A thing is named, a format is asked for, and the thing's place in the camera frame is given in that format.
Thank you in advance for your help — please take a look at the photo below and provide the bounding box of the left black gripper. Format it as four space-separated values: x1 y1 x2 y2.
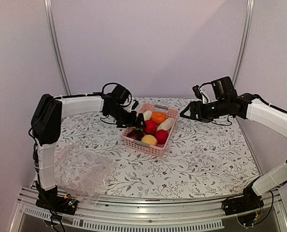
108 105 147 129

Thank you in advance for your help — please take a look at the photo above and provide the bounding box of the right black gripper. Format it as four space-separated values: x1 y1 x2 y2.
180 98 228 123

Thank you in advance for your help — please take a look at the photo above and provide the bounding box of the yellow lemon toy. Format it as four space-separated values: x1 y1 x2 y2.
141 134 158 146

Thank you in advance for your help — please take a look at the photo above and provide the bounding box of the pink perforated plastic basket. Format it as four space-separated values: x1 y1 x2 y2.
122 103 179 157

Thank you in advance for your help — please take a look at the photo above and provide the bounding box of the clear zip top bag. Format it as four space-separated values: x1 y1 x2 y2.
54 144 117 205

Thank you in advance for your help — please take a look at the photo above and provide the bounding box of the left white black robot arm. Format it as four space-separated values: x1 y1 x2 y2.
28 83 146 210

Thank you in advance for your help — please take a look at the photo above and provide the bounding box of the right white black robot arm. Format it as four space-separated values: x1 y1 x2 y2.
180 76 287 211

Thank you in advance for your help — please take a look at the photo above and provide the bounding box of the white radish toy left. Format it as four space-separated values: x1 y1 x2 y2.
143 110 153 121

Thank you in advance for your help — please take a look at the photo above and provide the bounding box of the orange tangerine toy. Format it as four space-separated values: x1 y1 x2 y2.
151 112 167 125

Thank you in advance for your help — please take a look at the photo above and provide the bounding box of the red apple toy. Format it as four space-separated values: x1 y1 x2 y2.
154 130 169 145

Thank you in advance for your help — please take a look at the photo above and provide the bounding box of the floral patterned table mat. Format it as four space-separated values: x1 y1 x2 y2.
38 96 261 200

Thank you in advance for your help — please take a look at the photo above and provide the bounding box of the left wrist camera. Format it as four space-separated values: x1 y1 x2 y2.
131 100 139 111

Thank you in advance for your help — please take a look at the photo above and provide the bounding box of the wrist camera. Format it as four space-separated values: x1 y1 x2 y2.
131 100 139 111
192 85 210 103

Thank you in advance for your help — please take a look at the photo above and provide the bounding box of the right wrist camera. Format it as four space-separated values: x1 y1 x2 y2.
192 85 210 103

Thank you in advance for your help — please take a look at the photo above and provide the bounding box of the aluminium front rail frame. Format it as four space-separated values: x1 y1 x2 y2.
8 187 287 232

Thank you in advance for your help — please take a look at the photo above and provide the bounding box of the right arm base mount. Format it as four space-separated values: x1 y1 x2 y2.
221 195 264 227

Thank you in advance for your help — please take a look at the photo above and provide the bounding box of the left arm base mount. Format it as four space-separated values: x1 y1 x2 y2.
36 191 78 215

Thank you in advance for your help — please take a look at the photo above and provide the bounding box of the right aluminium vertical post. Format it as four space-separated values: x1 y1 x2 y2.
232 0 255 87

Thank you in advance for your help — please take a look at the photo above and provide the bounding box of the aluminium vertical post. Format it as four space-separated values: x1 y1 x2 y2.
43 0 71 95
232 0 255 87

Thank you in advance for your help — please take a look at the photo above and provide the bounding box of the left aluminium vertical post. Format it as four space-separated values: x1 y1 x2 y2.
43 0 71 95

